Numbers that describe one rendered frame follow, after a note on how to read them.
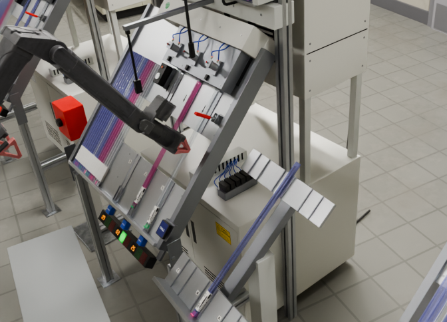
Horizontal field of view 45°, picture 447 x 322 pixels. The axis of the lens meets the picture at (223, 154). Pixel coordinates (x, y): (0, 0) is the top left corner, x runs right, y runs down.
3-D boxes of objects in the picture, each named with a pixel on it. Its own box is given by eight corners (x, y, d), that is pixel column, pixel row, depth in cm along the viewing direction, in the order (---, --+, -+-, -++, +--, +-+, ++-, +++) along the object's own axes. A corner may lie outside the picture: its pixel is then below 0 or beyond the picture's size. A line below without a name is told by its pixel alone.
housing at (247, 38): (268, 68, 174) (241, 49, 164) (182, 31, 207) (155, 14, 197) (280, 45, 173) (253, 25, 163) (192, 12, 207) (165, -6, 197)
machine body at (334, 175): (248, 340, 227) (238, 227, 193) (159, 253, 276) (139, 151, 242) (354, 264, 258) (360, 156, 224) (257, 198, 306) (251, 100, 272)
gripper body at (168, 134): (168, 126, 176) (153, 116, 170) (186, 137, 169) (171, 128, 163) (157, 143, 176) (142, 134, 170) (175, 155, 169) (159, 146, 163)
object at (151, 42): (223, 146, 175) (213, 142, 172) (124, 84, 221) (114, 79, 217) (272, 54, 172) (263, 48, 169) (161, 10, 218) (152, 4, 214)
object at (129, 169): (164, 245, 177) (157, 243, 174) (78, 163, 222) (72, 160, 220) (192, 193, 175) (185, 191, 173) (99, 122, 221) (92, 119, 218)
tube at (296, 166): (195, 317, 149) (193, 317, 148) (193, 315, 150) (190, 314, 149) (301, 164, 146) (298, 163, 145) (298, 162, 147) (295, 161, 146)
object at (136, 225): (168, 249, 179) (152, 246, 173) (82, 167, 224) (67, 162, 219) (170, 246, 179) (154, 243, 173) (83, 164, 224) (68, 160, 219)
